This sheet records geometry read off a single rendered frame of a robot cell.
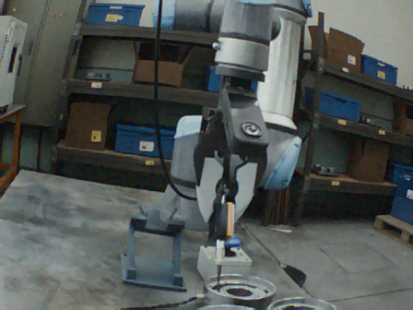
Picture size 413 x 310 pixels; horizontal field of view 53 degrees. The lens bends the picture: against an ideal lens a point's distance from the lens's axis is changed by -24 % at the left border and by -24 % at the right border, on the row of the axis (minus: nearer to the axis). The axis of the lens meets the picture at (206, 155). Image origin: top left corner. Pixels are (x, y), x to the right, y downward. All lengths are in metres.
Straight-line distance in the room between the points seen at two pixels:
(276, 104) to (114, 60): 3.55
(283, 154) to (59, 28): 3.50
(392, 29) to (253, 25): 5.00
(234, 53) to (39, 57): 3.76
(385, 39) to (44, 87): 3.80
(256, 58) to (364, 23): 4.73
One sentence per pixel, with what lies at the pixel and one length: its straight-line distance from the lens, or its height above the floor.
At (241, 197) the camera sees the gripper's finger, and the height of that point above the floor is 0.96.
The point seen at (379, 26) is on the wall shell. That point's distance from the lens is 5.52.
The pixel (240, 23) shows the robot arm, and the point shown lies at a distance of 0.70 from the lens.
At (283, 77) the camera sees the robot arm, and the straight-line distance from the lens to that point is 1.10.
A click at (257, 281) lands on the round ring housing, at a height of 0.83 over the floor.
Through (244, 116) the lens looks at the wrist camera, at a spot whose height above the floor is 1.07.
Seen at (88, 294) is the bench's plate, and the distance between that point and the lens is 0.68.
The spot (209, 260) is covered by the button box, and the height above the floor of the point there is 0.84.
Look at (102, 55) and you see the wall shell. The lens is 4.57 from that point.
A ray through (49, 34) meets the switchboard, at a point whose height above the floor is 1.43.
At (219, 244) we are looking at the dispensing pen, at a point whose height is 0.90.
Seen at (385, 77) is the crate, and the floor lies 1.56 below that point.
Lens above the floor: 1.11
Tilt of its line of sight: 8 degrees down
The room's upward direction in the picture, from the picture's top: 9 degrees clockwise
